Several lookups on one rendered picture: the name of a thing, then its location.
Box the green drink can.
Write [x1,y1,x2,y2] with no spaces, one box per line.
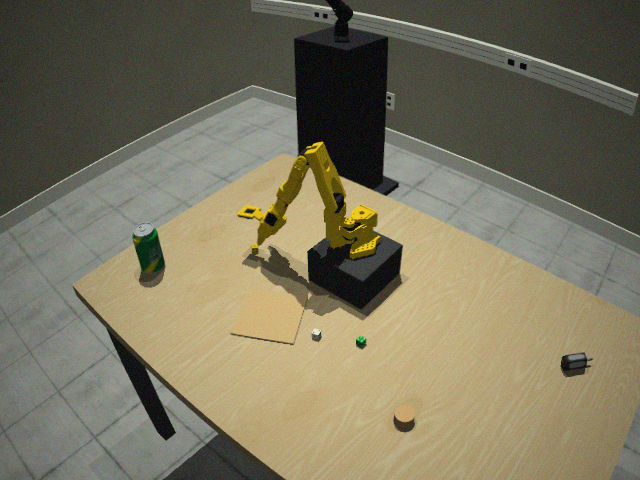
[132,222,165,274]

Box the tan flat mat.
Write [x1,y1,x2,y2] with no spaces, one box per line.
[230,289,308,345]

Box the brown cylinder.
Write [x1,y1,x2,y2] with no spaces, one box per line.
[393,405,415,428]

